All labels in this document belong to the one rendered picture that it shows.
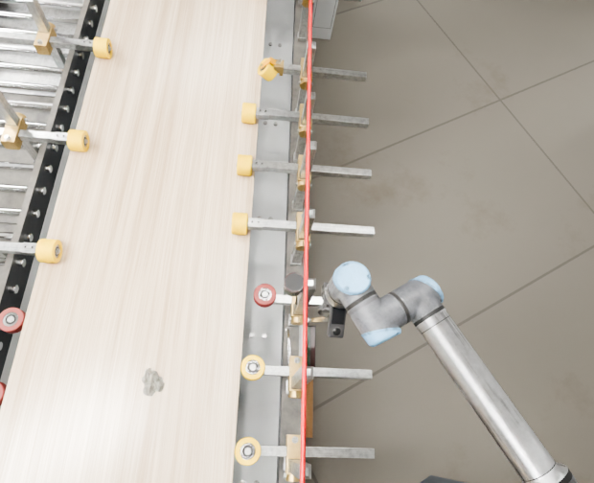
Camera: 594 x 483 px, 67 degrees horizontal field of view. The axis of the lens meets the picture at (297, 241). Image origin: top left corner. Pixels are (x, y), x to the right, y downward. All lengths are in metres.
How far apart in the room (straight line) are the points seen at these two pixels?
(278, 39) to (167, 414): 1.96
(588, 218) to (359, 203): 1.53
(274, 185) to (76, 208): 0.84
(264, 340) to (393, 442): 1.00
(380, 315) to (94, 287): 0.99
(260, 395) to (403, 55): 2.74
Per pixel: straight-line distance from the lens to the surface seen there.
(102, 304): 1.66
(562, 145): 3.76
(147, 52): 2.22
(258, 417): 1.81
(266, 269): 1.92
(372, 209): 2.85
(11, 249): 1.76
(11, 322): 1.74
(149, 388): 1.54
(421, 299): 1.18
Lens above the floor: 2.43
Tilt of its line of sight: 66 degrees down
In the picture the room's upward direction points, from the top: 15 degrees clockwise
